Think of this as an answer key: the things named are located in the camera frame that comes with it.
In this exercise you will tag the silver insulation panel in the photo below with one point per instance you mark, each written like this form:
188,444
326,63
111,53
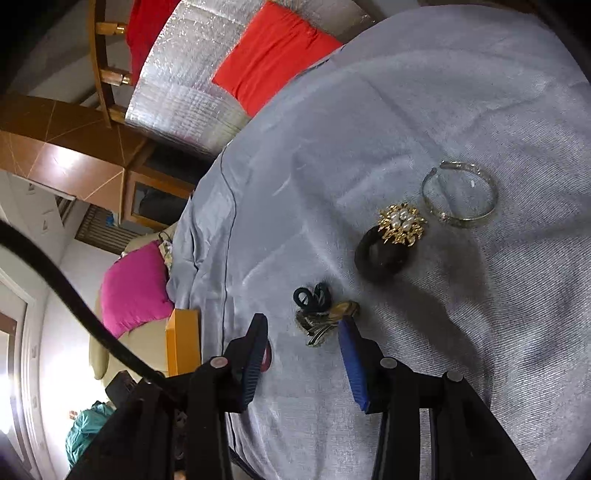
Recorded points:
184,92

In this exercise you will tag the metal hair clip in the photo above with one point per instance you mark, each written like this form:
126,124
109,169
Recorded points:
318,330

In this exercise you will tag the silver bangle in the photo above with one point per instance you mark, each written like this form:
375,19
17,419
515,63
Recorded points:
466,225

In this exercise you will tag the teal shirt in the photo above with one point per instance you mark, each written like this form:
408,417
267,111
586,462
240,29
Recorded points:
85,429

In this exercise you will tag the red blanket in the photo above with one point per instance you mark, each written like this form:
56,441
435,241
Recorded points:
147,27

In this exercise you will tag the wooden railing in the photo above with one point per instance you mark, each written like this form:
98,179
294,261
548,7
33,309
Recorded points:
104,87

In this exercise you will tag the orange tray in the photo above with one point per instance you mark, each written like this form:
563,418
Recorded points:
184,341

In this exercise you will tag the wooden cabinet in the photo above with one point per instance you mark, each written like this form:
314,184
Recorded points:
69,152

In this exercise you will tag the red cloth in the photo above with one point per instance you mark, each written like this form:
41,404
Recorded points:
272,50

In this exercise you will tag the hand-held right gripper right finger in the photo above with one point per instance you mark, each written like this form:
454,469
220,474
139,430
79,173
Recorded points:
353,364

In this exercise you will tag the beige leather sofa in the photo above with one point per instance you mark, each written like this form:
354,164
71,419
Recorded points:
134,350

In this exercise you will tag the patterned cloth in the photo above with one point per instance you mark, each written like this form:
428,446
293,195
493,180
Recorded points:
165,251

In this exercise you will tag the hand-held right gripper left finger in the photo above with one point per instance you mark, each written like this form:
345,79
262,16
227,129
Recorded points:
253,364

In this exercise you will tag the gold pearl brooch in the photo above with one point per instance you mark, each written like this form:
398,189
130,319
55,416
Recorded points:
401,224

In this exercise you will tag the pink pillow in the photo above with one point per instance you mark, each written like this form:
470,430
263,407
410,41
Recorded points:
134,290

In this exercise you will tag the grey cloth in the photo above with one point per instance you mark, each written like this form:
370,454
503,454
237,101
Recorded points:
369,115

